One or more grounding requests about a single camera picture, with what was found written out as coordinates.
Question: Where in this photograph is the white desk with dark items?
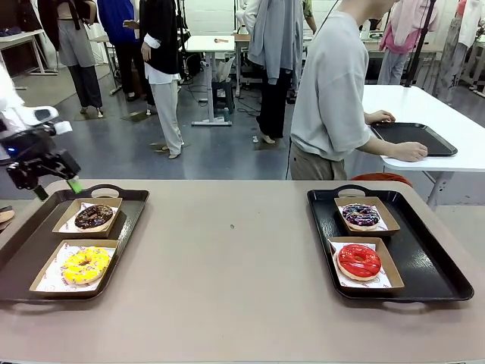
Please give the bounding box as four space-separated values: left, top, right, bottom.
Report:
0 28 49 92

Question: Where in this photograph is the mannequin with patterned grey trousers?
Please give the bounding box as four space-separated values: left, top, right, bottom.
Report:
435 0 485 103

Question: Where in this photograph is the small kraft cardboard box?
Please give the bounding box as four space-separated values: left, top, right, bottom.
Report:
52 196 124 239
333 196 402 237

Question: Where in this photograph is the yellow sprinkled donut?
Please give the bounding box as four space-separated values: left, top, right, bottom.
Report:
61 246 111 286

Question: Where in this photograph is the person's left hand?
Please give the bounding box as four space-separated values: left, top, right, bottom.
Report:
369 109 397 124

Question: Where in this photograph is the person's right hand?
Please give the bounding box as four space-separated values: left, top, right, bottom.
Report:
393 141 429 163

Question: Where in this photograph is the small black serving tray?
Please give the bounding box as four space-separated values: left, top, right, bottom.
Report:
370 121 458 158

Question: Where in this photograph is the orange stool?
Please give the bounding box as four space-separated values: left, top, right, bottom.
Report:
350 172 413 187

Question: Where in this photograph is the white side table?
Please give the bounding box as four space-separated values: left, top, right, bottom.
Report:
361 85 485 208

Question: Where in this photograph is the red glazed donut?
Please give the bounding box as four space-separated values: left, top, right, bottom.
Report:
336 243 383 281

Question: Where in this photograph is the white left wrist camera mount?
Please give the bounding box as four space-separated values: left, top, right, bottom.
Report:
22 107 73 137

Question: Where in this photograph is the person in light pullover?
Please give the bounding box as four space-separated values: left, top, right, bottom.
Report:
289 0 397 181

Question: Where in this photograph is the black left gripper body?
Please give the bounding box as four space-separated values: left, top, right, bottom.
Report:
0 128 58 166

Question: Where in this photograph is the mannequin in pink garment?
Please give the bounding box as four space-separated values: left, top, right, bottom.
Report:
377 0 440 86

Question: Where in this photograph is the tan and black object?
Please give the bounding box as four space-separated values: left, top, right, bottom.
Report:
0 206 16 232

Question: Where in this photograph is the white height-adjustable desk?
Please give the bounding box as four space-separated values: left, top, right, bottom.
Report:
185 34 236 127

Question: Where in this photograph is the person in blue top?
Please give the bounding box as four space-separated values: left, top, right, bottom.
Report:
96 0 142 102

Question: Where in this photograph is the chocolate sprinkled donut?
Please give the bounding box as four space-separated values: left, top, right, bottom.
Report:
74 203 114 232

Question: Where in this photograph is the purple glazed donut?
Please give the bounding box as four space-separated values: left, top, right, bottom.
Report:
342 203 381 231

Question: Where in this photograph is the dark plastic stool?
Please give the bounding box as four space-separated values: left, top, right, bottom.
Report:
211 78 236 115

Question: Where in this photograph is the large brown handled tray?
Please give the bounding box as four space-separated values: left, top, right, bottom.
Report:
0 184 151 303

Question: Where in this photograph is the mannequin with light trousers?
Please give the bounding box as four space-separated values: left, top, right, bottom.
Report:
139 0 186 159

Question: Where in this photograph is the person's right forearm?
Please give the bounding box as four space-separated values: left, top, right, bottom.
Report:
363 135 399 158

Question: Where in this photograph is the mannequin with dark grey trousers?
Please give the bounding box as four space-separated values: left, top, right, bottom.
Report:
37 0 104 115

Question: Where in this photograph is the large black handled tray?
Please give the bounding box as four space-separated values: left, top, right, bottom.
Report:
306 184 476 303

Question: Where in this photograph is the large kraft cardboard box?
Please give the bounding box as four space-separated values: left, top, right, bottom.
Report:
326 237 405 293
29 238 120 297

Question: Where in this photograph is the mannequin in grey hoodie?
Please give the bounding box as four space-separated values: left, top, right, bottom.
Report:
244 0 305 144

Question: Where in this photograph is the black tripod pole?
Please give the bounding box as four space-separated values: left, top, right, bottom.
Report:
403 0 437 88

